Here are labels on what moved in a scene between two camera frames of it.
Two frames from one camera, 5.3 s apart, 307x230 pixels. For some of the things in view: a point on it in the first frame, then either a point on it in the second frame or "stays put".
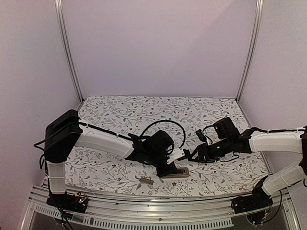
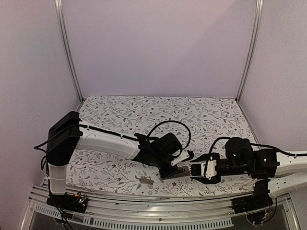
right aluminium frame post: [253, 46] stays put
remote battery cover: [146, 180] stays put
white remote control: [181, 172] stays put
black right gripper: [202, 149] -> [205, 180]
